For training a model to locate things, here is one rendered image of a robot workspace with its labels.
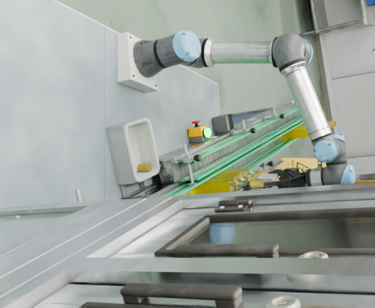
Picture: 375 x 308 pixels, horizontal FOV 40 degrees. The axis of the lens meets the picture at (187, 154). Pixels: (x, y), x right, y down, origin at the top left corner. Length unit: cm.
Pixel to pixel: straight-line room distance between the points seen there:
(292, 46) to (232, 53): 29
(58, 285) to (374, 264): 41
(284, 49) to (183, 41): 39
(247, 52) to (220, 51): 11
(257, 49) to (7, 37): 90
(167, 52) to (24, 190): 77
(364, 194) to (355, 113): 702
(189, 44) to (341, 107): 605
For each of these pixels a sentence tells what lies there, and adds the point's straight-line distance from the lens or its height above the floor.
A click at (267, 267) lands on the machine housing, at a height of 172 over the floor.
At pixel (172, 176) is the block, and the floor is 87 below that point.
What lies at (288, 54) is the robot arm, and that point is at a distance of 182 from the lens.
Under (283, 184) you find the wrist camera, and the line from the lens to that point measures 189.
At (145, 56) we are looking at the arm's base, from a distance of 203.
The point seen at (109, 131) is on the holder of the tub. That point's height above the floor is 77.
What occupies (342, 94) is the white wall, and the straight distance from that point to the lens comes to 788.
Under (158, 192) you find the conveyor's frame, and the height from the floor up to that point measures 87.
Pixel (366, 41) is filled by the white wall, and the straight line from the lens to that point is 778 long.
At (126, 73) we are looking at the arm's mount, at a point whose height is 79.
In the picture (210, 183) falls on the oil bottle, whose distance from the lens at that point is 207.
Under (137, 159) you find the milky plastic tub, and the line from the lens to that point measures 203.
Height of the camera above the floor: 194
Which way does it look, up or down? 30 degrees down
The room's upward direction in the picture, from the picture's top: 83 degrees clockwise
